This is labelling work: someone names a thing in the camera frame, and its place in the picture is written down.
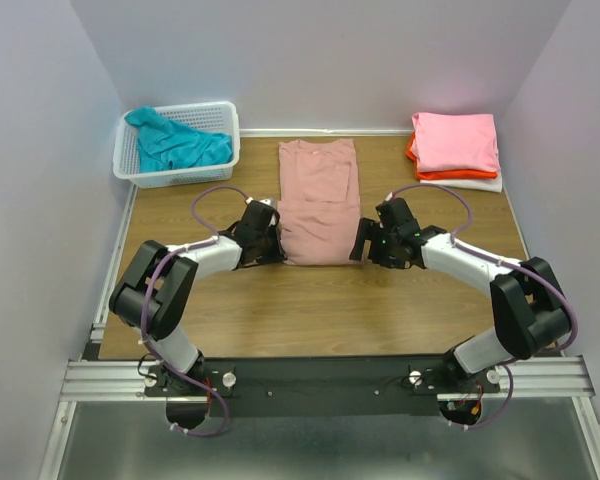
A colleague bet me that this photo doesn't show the folded light pink t-shirt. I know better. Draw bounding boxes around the folded light pink t-shirt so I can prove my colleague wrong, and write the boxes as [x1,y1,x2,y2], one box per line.
[410,112,500,175]

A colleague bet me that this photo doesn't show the dusty pink graphic t-shirt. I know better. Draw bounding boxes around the dusty pink graphic t-shirt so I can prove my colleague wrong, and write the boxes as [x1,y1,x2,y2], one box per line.
[277,139,361,266]

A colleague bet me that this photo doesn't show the folded white t-shirt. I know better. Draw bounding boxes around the folded white t-shirt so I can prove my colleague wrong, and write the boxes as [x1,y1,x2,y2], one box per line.
[420,175,503,193]

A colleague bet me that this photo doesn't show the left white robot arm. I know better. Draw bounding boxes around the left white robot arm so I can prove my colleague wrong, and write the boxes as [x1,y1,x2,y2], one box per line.
[109,198,285,395]

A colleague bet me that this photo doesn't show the folded orange t-shirt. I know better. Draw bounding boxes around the folded orange t-shirt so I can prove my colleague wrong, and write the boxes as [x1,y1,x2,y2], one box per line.
[405,133,498,181]

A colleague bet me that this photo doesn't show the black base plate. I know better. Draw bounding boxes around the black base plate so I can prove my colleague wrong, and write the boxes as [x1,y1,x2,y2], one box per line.
[138,354,500,430]

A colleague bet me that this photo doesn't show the teal t-shirt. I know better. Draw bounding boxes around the teal t-shirt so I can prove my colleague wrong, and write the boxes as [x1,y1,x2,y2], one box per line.
[124,107,233,173]

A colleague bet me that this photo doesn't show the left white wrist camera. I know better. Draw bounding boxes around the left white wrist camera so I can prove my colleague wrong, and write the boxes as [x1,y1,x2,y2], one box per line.
[245,197,276,208]

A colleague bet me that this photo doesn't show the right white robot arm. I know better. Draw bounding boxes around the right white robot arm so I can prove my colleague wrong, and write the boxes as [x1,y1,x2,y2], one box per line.
[350,197,576,392]

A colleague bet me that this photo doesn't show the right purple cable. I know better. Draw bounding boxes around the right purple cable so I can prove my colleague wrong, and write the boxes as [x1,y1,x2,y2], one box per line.
[385,182,580,431]

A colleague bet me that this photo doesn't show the aluminium frame rail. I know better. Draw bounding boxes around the aluminium frame rail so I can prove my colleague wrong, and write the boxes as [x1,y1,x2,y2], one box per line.
[37,189,600,480]

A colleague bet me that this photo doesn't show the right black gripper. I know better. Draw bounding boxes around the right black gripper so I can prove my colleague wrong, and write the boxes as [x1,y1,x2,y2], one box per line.
[349,216,404,270]

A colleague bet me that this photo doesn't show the white plastic laundry basket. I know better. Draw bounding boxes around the white plastic laundry basket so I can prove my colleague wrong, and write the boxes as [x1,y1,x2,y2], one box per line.
[112,101,240,189]

